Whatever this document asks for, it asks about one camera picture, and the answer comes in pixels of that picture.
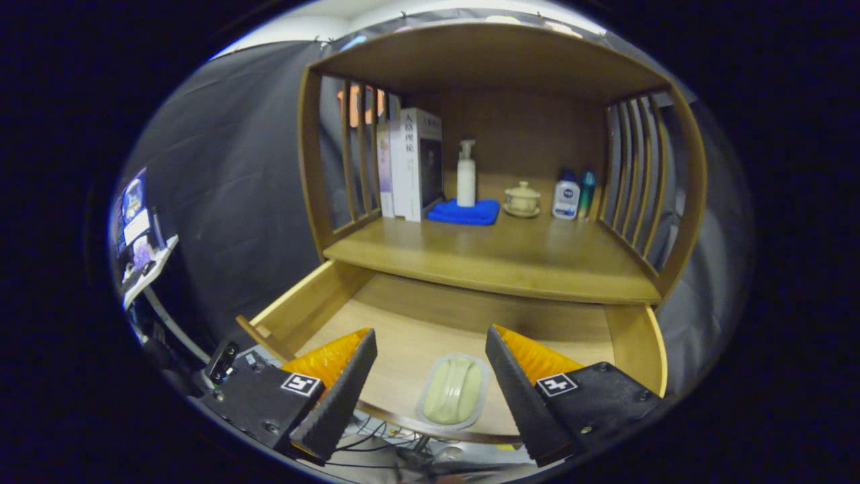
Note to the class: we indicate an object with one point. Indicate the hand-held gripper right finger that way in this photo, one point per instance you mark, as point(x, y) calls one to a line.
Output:
point(527, 403)

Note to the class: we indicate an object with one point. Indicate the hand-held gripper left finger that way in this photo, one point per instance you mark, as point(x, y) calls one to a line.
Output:
point(341, 396)

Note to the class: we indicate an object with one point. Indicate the wooden drawer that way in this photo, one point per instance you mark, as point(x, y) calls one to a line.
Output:
point(416, 316)

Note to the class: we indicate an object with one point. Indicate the wooden countertop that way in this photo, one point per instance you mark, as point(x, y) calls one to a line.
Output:
point(510, 255)

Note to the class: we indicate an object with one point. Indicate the blue folded cloth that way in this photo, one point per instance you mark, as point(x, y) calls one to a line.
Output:
point(463, 214)

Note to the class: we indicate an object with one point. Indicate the beige lidded teacup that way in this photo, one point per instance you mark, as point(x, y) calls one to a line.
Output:
point(522, 199)

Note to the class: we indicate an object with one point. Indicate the white lotion bottle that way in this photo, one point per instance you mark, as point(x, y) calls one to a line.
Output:
point(566, 198)

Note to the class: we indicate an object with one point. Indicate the teal bottle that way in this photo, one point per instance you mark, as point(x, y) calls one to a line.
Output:
point(587, 191)

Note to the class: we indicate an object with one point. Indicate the white monitor stand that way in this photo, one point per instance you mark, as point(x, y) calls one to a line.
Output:
point(151, 275)

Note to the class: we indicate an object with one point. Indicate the white pump bottle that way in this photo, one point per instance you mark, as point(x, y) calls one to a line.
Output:
point(466, 181)

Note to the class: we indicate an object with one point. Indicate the pale purple book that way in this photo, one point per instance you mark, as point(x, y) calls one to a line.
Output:
point(384, 168)

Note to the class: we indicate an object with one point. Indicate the white book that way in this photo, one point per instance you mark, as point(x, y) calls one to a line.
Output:
point(410, 165)

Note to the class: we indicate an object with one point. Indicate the computer monitor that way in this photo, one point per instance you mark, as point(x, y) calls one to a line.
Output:
point(134, 202)

